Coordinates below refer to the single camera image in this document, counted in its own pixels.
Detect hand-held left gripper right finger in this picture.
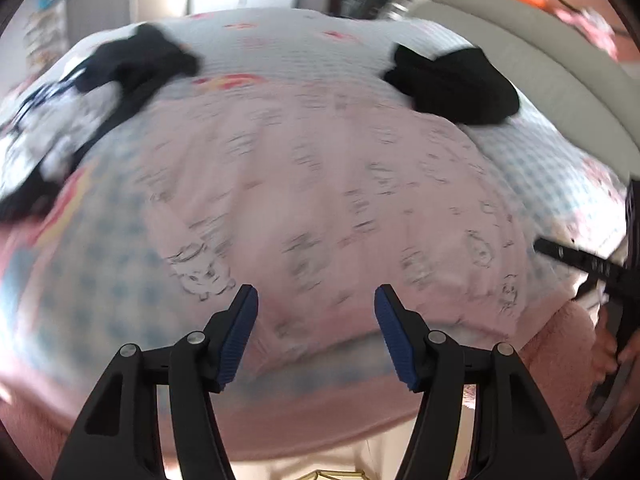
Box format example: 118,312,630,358
375,284,583,480

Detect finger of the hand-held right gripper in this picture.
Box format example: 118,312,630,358
534,239,626,281

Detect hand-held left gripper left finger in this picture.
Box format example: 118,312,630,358
52,284,259,480

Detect pink cartoon print pants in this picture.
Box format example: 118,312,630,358
132,85,583,356

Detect person's right forearm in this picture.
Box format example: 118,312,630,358
520,300,640,480

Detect person's right hand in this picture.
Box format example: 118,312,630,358
592,305,626,388

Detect grey padded headboard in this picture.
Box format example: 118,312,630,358
407,0,640,186

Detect folded black garment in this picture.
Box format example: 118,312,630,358
382,44,521,126

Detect pink plush toy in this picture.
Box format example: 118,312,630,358
555,7,619,57

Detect white patterned garment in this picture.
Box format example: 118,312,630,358
0,80,111,187

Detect black hooded garment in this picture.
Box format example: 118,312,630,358
82,24,202,97

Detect checked cartoon print blanket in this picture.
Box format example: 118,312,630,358
0,7,631,401

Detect white shelf rack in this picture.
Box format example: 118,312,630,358
25,0,69,69

